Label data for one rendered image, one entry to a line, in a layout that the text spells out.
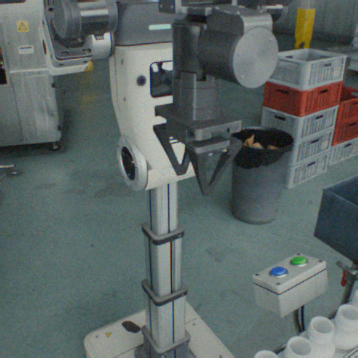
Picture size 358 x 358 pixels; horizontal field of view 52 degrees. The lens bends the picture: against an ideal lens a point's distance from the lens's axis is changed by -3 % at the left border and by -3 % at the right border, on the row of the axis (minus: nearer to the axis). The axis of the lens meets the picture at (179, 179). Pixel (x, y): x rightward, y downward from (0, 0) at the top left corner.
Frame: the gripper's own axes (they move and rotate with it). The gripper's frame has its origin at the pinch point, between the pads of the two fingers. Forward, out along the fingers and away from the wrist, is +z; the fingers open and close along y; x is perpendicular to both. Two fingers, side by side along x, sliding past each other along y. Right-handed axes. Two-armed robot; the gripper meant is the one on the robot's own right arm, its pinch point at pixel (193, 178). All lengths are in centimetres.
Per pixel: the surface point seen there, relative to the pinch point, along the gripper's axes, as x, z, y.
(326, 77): 239, 45, -160
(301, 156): 220, 110, -158
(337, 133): 281, 104, -168
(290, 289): 21.7, 29.2, 2.6
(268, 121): 204, 84, -186
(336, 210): 85, 50, -30
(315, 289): 28.5, 31.9, 3.7
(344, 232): 85, 57, -25
